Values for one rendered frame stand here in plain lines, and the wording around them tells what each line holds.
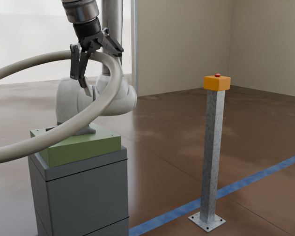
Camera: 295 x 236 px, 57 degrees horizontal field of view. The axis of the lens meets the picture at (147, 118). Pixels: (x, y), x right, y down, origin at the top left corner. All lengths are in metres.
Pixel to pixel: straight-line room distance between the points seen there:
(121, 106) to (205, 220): 1.19
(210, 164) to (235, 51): 6.26
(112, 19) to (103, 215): 0.94
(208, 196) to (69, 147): 1.17
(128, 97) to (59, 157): 0.42
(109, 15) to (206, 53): 6.29
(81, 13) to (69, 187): 0.79
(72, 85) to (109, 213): 0.66
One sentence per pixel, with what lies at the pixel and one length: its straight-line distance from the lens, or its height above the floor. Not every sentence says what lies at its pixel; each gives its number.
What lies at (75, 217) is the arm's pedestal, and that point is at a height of 0.52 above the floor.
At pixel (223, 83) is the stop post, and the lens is 1.78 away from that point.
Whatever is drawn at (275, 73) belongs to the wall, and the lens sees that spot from 7.35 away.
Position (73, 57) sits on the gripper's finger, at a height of 1.27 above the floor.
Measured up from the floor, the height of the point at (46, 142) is 1.14.
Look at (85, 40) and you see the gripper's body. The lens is 0.82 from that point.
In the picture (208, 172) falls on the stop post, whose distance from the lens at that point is 1.98.
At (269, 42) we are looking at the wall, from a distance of 7.44.
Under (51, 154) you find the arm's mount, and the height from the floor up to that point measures 0.86.
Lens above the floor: 1.33
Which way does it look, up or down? 17 degrees down
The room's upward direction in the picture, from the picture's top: straight up
